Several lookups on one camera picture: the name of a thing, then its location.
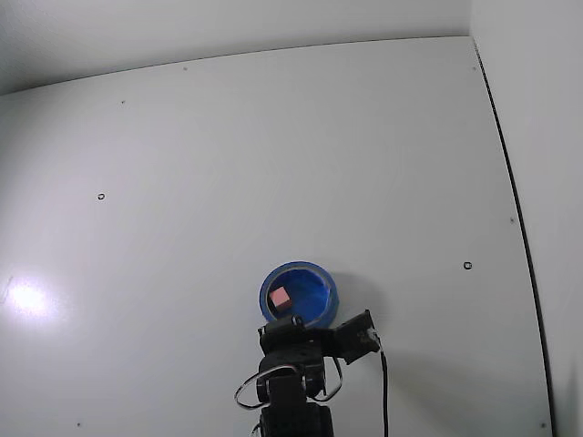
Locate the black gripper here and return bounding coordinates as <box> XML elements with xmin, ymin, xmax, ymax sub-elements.
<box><xmin>258</xmin><ymin>314</ymin><xmax>339</xmax><ymax>361</ymax></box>

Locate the orange cube block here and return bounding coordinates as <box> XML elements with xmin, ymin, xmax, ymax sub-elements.
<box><xmin>268</xmin><ymin>286</ymin><xmax>292</xmax><ymax>312</ymax></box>

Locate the blue tape roll bin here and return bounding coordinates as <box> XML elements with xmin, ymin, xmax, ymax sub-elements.
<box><xmin>259</xmin><ymin>261</ymin><xmax>341</xmax><ymax>330</ymax></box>

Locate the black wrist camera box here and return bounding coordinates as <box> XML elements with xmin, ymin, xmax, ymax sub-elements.
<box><xmin>333</xmin><ymin>309</ymin><xmax>382</xmax><ymax>366</ymax></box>

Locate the grey arm wire loop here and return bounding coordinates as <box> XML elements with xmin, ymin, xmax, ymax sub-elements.
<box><xmin>234</xmin><ymin>366</ymin><xmax>275</xmax><ymax>410</ymax></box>
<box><xmin>312</xmin><ymin>354</ymin><xmax>343</xmax><ymax>403</ymax></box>

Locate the black camera cable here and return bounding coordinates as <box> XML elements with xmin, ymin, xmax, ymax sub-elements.
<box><xmin>377</xmin><ymin>336</ymin><xmax>392</xmax><ymax>437</ymax></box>

